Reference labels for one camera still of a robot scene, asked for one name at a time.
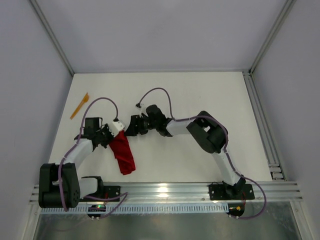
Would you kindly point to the aluminium frame post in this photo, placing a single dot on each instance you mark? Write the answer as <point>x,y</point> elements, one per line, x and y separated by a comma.
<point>272,33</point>
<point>51,35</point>

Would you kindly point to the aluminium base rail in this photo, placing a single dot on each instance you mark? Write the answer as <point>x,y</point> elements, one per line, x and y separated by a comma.
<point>197,192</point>

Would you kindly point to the left aluminium frame post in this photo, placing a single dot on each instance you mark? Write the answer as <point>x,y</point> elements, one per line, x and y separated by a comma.
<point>51,35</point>

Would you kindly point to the red cloth napkin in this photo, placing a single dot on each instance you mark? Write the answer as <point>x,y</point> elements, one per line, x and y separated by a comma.
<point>123,154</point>

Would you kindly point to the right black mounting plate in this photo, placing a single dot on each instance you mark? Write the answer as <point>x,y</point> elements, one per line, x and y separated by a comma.
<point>221,192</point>

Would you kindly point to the orange plastic fork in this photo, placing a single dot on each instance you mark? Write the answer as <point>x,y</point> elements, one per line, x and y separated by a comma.
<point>84,100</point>

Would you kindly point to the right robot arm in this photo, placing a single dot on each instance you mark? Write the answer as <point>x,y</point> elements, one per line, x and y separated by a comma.
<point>209,134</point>

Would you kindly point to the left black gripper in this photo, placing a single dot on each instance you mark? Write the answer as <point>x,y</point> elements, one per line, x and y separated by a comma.
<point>108,135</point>

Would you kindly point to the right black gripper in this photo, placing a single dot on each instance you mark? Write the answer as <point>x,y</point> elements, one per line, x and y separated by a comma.
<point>136,124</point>

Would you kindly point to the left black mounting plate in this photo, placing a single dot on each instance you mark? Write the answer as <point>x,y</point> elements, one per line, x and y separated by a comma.
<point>106,192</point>

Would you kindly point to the white slotted cable duct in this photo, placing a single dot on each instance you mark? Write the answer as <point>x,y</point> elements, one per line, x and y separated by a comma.
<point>146,208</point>

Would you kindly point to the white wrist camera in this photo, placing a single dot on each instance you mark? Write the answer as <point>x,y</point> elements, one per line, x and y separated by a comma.
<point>140,106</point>
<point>115,127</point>

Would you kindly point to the black mounting plate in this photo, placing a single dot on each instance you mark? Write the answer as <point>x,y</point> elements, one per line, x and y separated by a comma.
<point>221,192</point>
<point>106,192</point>

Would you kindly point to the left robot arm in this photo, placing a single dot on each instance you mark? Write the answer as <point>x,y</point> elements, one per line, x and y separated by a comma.
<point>59,184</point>

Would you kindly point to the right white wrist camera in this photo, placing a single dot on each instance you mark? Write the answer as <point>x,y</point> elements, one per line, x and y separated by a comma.
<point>140,106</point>

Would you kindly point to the right aluminium frame post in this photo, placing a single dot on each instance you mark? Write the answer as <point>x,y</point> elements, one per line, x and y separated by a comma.
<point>272,33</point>

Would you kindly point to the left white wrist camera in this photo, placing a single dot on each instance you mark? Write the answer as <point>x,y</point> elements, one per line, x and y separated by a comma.
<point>115,127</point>

